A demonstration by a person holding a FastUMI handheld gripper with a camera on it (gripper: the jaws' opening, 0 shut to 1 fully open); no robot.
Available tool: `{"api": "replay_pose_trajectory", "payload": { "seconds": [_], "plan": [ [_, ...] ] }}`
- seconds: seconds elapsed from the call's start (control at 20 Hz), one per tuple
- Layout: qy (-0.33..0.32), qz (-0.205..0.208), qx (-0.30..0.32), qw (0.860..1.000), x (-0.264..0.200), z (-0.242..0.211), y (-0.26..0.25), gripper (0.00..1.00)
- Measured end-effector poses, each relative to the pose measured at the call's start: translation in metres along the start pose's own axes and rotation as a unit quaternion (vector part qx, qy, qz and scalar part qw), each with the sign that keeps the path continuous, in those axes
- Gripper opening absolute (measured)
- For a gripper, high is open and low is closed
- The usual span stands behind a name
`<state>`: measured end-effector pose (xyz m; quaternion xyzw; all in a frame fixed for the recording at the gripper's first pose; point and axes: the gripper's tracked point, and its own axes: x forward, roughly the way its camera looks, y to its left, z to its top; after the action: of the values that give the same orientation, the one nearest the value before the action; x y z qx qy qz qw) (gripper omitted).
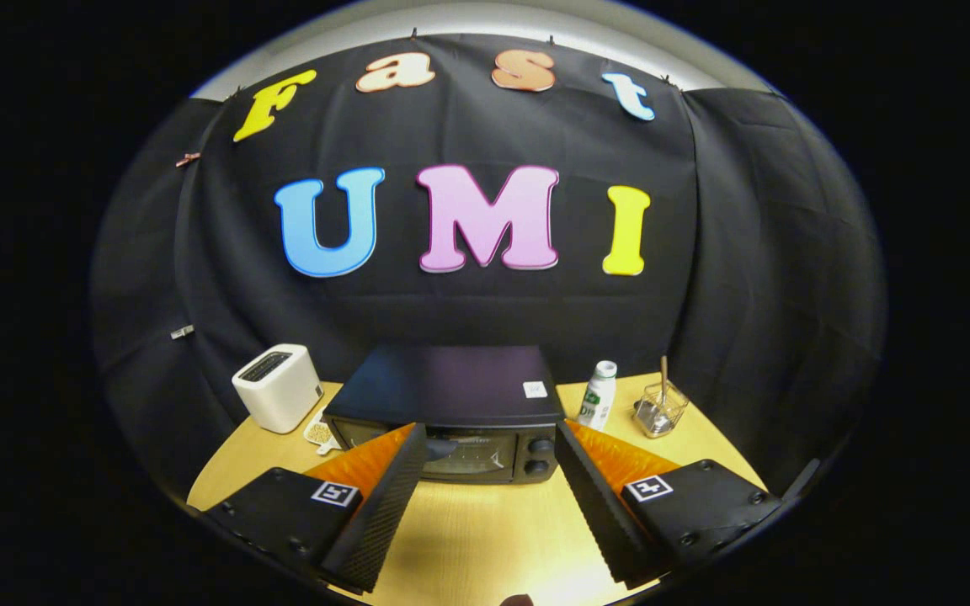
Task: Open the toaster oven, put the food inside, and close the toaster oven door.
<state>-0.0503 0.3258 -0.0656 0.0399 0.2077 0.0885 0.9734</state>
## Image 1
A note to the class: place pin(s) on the wooden stick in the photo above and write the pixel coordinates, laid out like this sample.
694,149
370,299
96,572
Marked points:
664,374

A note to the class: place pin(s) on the silver clip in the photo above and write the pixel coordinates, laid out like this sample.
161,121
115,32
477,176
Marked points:
183,332

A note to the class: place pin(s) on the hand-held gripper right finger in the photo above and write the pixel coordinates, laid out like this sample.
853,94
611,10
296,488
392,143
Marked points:
590,513

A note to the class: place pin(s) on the white bread toaster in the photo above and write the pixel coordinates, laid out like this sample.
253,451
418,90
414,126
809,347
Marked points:
279,391

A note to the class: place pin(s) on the red clip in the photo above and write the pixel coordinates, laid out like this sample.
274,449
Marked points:
188,159

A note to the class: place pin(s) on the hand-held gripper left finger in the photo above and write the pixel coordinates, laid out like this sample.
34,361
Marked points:
384,513

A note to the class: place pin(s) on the white bottle green label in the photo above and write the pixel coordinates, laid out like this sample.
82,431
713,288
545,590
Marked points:
597,400

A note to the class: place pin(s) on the black toaster oven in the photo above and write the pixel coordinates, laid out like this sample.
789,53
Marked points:
451,387

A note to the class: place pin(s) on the small white dish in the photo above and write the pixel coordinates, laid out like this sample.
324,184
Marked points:
318,433

